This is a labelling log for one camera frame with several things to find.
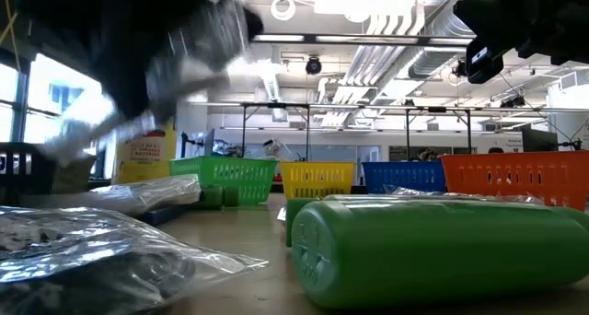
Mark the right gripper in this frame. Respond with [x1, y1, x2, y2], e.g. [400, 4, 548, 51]
[453, 0, 589, 85]

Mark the black hair ties bag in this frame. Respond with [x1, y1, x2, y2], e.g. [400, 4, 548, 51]
[0, 206, 270, 315]

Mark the Lysol wipes canister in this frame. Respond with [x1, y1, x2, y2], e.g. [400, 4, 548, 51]
[112, 121, 179, 185]

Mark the black monitor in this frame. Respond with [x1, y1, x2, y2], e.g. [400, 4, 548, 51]
[522, 128, 560, 154]

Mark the person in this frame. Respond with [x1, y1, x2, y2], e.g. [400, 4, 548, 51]
[413, 147, 438, 163]

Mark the orange plastic basket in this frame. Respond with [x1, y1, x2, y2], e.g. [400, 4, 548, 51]
[440, 151, 589, 213]

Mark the black plastic basket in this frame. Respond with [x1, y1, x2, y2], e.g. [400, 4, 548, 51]
[0, 142, 98, 208]

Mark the overhead light bar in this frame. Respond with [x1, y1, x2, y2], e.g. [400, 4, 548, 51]
[250, 32, 475, 47]

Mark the green plastic basket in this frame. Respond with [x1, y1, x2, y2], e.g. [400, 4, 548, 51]
[168, 156, 279, 205]

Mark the blue plastic basket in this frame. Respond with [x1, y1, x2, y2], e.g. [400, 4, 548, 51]
[362, 161, 447, 194]

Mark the red toothbrush in clear bag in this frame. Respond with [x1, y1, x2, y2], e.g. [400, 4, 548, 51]
[384, 184, 547, 205]

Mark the yellow plastic basket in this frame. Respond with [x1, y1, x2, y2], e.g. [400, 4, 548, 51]
[279, 161, 357, 200]

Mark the silver ribbed air duct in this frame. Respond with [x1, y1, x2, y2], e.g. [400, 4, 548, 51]
[407, 10, 475, 79]

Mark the black background station frame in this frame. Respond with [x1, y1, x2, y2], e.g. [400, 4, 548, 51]
[241, 101, 473, 162]

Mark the white hanging ring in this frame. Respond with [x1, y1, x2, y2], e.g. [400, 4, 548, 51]
[270, 0, 296, 21]

